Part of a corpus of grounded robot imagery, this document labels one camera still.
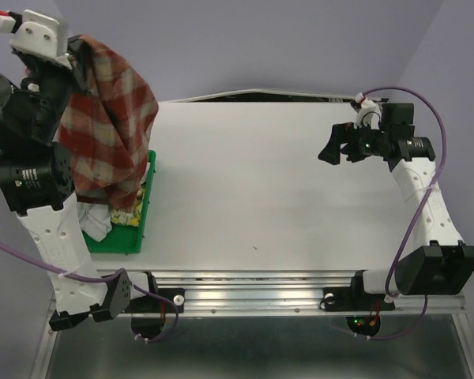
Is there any red plaid skirt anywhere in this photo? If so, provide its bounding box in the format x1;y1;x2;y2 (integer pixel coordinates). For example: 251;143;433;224
58;35;159;211

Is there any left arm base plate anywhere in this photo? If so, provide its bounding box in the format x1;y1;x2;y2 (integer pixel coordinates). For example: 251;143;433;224
119;287;185;315

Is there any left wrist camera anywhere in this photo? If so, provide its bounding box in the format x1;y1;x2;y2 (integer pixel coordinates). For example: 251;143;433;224
0;9;71;69

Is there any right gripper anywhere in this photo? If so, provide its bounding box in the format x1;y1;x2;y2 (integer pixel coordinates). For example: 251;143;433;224
317;118;389;165

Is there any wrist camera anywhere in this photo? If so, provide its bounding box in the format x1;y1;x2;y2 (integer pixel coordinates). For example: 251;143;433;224
0;9;71;69
355;92;381;128

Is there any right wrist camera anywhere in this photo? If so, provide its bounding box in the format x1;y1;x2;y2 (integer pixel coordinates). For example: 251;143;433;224
355;92;381;128

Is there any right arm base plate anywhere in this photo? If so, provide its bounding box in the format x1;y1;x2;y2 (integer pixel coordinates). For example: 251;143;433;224
319;287;395;313

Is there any aluminium rail frame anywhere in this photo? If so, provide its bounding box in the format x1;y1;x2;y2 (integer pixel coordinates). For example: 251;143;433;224
32;271;474;378

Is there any white skirt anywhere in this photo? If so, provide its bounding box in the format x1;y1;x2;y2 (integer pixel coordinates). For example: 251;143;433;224
77;202;112;242

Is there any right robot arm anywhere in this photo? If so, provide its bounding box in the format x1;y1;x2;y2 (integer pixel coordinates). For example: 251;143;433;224
318;96;474;308

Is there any yellow floral skirt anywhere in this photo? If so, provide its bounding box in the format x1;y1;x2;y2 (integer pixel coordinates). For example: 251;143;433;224
111;186;145;227

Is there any green plastic tray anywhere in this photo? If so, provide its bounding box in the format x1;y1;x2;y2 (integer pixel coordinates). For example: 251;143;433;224
83;150;156;255

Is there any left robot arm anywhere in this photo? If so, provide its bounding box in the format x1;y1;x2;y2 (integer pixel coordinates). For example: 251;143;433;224
0;35;159;331

